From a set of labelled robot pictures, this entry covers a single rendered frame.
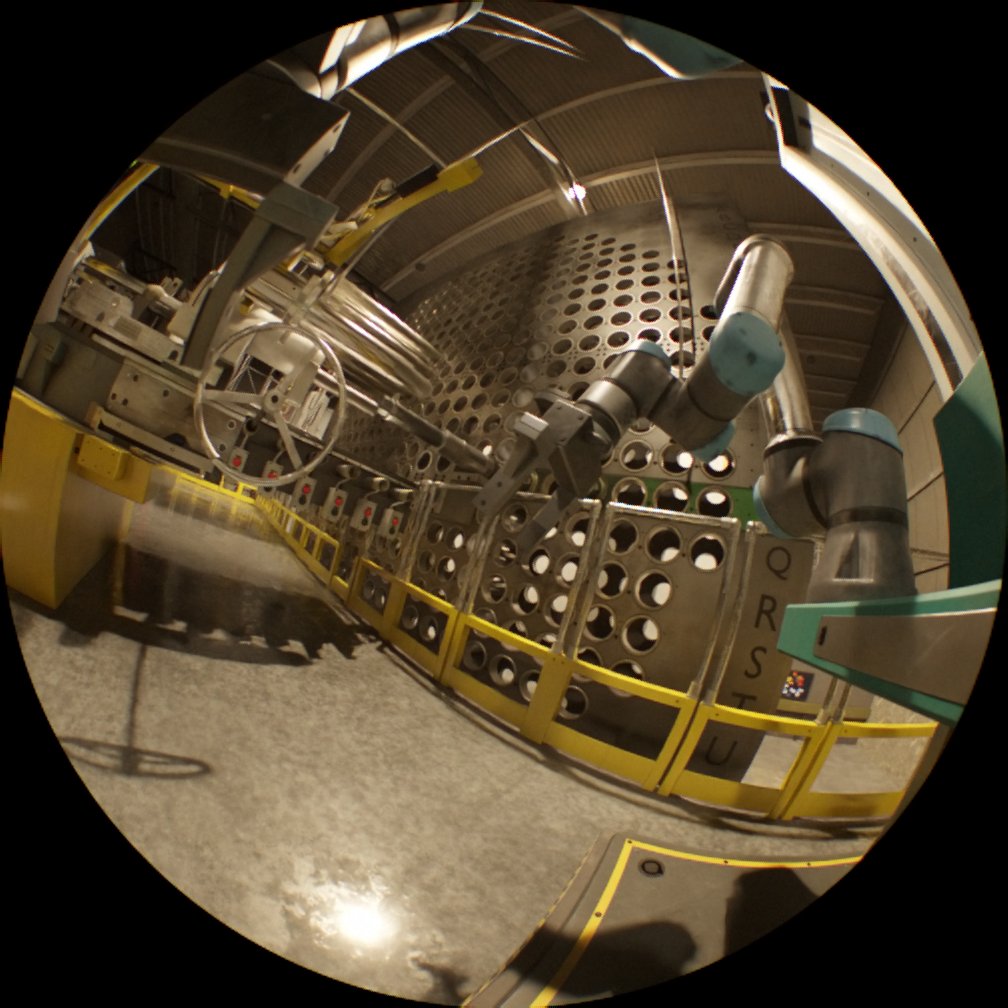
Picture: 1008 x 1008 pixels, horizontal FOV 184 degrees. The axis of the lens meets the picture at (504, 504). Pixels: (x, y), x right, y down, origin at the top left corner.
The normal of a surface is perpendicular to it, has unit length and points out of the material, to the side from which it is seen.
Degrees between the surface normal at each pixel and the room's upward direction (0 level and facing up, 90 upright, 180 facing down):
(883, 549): 72
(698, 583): 90
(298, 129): 113
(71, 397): 90
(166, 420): 90
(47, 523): 90
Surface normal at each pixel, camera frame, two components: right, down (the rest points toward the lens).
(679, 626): -0.57, -0.30
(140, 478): 0.77, 0.12
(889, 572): -0.54, -0.58
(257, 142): 0.60, 0.48
